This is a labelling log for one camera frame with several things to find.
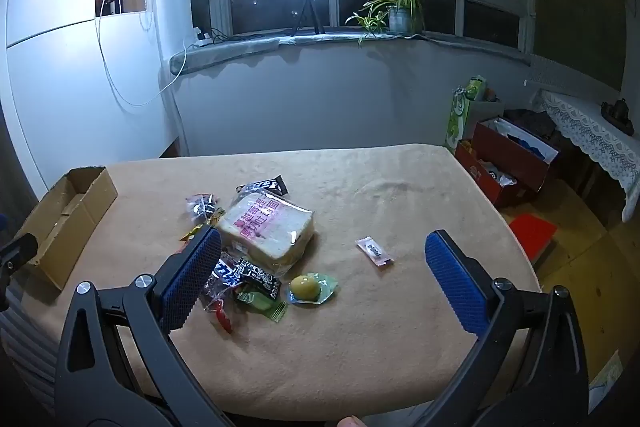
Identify dark ornament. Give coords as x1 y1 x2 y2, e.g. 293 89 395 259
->
600 99 636 135

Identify white cabinet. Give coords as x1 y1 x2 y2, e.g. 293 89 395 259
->
0 0 173 208

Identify black chocolate bar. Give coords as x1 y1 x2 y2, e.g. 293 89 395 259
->
236 175 290 198

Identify black patterned snack bar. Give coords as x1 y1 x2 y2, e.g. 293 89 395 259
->
235 258 283 300

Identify brown cardboard box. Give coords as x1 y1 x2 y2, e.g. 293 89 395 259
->
11 166 119 290

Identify yellow pastry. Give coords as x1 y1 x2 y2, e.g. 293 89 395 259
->
286 272 339 306

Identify table with lace cloth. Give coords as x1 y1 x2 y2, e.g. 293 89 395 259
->
537 89 640 223

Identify white cable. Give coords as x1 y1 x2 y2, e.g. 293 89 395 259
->
95 0 188 108

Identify low red cardboard box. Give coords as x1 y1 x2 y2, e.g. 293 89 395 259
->
455 141 531 208

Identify dark cloth pile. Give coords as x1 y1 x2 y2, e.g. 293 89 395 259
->
505 108 556 140

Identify potted spider plant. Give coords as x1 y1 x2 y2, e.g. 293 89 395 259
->
345 0 441 48

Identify yellow snack packet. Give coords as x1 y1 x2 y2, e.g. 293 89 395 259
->
180 222 211 242

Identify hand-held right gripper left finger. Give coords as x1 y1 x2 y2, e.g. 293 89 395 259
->
54 226 236 427

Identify grey windowsill cover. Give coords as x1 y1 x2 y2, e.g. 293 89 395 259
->
170 32 531 75

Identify blue white chocolate bar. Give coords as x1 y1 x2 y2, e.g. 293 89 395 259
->
212 257 246 283

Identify small pink sachet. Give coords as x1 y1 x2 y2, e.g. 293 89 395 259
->
356 237 395 269

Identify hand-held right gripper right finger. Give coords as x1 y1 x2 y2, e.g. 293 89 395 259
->
424 229 591 427

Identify green snack packet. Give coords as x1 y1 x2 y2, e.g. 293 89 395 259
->
235 289 287 323

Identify green paper bag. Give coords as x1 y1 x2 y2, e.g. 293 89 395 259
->
445 77 488 152

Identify black cables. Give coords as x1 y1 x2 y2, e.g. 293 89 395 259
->
210 29 281 45

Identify sliced bread package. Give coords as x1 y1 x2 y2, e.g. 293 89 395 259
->
216 194 316 279

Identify snacks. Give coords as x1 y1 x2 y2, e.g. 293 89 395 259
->
200 282 235 334

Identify tall red cardboard box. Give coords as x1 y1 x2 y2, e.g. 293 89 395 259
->
472 117 561 192

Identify black tripod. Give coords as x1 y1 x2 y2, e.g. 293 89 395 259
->
291 0 326 36

